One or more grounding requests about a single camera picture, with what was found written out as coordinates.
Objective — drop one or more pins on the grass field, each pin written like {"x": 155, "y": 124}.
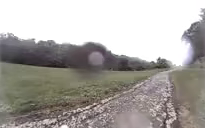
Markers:
{"x": 56, "y": 83}
{"x": 193, "y": 93}

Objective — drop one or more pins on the grey gravel path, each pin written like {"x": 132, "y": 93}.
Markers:
{"x": 136, "y": 103}

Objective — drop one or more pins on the wood of dark trees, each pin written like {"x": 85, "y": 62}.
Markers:
{"x": 40, "y": 53}

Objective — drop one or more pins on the dark tall trees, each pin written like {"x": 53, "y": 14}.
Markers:
{"x": 201, "y": 36}

